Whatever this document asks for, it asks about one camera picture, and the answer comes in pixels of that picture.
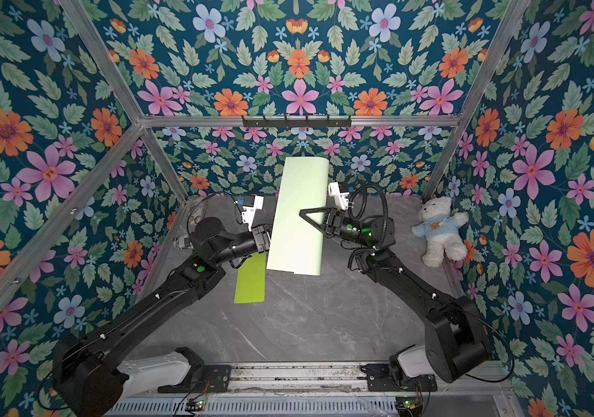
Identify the small circuit board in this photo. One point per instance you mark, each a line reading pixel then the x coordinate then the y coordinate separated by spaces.
pixel 194 406
pixel 406 407

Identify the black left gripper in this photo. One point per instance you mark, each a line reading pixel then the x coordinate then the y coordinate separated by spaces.
pixel 261 241

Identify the black hook rail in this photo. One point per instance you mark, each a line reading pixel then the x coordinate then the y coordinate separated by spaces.
pixel 288 122

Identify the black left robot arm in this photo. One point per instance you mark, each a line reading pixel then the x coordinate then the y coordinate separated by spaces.
pixel 92 373

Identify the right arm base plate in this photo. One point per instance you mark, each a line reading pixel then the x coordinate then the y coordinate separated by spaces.
pixel 388 377

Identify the pale green paper sheet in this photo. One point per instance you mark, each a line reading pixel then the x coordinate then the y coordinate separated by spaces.
pixel 296 245

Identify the bright lime green paper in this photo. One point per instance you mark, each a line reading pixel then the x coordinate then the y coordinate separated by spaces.
pixel 251 280

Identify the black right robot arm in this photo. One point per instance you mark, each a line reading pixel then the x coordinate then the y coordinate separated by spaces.
pixel 455 339

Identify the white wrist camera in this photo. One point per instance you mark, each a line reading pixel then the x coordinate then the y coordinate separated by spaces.
pixel 339 192
pixel 250 205

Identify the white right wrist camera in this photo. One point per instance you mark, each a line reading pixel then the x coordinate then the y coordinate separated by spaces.
pixel 339 192

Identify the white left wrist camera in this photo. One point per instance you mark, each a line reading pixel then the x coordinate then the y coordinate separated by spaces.
pixel 250 205

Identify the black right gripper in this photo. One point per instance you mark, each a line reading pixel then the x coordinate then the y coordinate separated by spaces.
pixel 330 223

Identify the white teddy bear blue shirt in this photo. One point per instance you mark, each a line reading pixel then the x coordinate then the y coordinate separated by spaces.
pixel 440 228

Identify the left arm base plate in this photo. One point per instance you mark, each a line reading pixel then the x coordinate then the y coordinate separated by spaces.
pixel 214 378

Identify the left small circuit board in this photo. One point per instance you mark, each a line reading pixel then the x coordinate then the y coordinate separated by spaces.
pixel 194 406

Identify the right small circuit board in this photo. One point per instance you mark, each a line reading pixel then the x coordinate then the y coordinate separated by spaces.
pixel 406 407

